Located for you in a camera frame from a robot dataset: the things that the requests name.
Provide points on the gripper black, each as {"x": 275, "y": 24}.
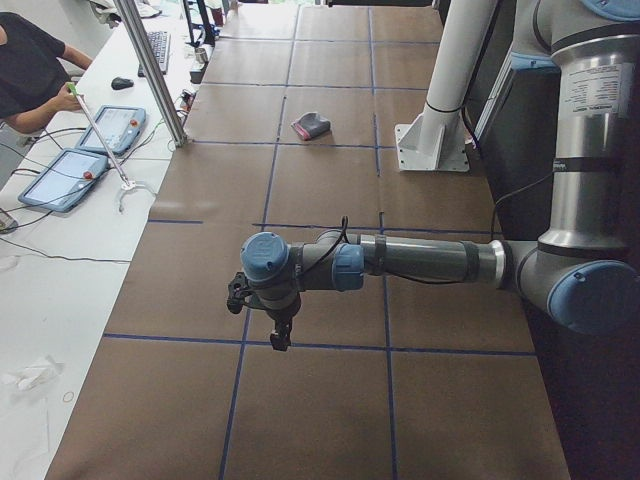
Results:
{"x": 281, "y": 315}

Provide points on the white pillar mount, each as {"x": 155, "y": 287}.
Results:
{"x": 434, "y": 141}

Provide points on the teach pendant blue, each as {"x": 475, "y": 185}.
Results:
{"x": 119, "y": 126}
{"x": 62, "y": 184}

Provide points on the black computer mouse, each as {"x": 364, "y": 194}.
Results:
{"x": 120, "y": 83}

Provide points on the pink towel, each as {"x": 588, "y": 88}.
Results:
{"x": 311, "y": 125}

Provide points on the person in black shirt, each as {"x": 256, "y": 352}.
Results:
{"x": 33, "y": 81}

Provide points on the black keyboard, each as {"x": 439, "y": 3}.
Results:
{"x": 160, "y": 45}

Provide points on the grabber stick with claw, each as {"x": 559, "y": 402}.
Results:
{"x": 128, "y": 185}

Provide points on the aluminium frame post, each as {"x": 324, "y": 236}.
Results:
{"x": 138, "y": 36}

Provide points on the far teach pendant blue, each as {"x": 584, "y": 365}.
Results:
{"x": 119, "y": 126}

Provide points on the metal cup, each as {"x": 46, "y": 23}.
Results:
{"x": 201, "y": 55}

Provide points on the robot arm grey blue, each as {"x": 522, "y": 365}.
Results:
{"x": 574, "y": 271}

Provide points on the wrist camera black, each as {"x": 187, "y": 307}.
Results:
{"x": 240, "y": 294}

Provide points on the near teach pendant blue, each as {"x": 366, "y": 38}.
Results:
{"x": 62, "y": 184}

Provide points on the crumpled white tissue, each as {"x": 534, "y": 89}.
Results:
{"x": 40, "y": 372}

